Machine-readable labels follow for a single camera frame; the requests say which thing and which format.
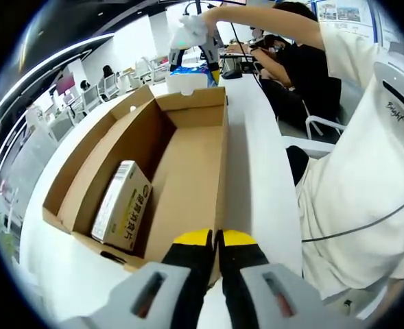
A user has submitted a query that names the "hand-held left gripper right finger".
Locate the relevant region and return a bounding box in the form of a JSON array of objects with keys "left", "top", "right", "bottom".
[{"left": 217, "top": 229, "right": 364, "bottom": 329}]

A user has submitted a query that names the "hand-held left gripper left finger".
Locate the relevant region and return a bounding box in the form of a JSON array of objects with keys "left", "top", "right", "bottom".
[{"left": 60, "top": 228, "right": 213, "bottom": 329}]

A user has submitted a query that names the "blue tissue pack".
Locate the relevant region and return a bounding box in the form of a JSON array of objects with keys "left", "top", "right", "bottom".
[{"left": 169, "top": 66, "right": 219, "bottom": 87}]

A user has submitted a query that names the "brown cardboard shoe box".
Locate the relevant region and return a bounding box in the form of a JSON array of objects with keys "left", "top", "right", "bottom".
[{"left": 42, "top": 84, "right": 230, "bottom": 273}]

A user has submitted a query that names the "white medicine box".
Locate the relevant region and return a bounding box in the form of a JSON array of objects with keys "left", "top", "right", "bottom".
[{"left": 91, "top": 160, "right": 154, "bottom": 253}]

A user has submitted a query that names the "row of white office chairs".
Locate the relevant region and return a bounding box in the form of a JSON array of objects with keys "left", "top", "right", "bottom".
[{"left": 47, "top": 73, "right": 120, "bottom": 138}]

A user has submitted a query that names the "red monitor screen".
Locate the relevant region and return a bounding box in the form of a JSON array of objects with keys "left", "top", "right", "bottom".
[{"left": 56, "top": 77, "right": 76, "bottom": 96}]

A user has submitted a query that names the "curved ceiling light strip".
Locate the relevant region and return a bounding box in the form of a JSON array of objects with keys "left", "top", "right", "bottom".
[{"left": 0, "top": 32, "right": 115, "bottom": 172}]

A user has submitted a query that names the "person in white shirt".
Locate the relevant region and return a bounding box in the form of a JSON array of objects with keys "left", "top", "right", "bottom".
[{"left": 296, "top": 20, "right": 404, "bottom": 302}]

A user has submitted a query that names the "white chest-worn device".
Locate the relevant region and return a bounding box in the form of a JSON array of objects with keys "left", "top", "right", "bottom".
[{"left": 372, "top": 61, "right": 404, "bottom": 114}]

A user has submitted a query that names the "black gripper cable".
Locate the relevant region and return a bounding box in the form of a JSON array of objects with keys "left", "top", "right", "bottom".
[{"left": 227, "top": 20, "right": 270, "bottom": 93}]

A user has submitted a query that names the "thin device cable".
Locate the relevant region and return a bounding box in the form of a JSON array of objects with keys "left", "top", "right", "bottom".
[{"left": 300, "top": 191, "right": 404, "bottom": 243}]

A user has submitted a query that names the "white tube-frame chair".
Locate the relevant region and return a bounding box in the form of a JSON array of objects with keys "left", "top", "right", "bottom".
[{"left": 305, "top": 114, "right": 346, "bottom": 140}]

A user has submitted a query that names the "blue wall display board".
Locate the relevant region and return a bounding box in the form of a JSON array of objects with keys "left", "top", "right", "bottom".
[{"left": 316, "top": 0, "right": 404, "bottom": 45}]

